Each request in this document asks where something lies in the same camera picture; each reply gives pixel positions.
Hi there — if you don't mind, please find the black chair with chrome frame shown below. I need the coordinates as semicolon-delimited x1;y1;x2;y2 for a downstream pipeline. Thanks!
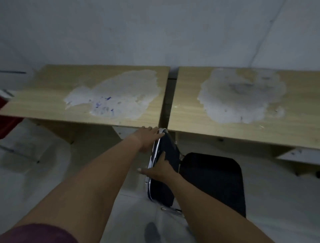
145;128;247;219

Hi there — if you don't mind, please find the wooden desk with blue stains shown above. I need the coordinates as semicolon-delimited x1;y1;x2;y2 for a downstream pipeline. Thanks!
0;64;171;145

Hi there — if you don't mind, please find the person's right forearm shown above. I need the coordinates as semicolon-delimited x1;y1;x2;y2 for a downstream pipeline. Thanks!
164;172;276;243

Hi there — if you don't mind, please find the person's left forearm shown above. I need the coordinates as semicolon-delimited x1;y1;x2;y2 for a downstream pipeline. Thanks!
13;135;143;243

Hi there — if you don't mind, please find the red plastic chair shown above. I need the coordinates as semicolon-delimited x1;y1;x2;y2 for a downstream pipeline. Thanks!
0;96;23;140

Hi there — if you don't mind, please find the person's right hand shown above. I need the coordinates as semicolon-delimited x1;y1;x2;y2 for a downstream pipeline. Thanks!
137;151;180;183

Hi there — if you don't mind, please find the wooden desk with worn top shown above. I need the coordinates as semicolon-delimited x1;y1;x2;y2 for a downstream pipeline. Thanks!
167;66;320;176

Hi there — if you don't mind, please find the person's left hand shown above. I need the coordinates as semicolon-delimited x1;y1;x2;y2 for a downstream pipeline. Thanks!
133;126;166;153

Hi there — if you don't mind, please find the purple sleeve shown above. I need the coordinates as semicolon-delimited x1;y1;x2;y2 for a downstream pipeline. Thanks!
0;223;79;243

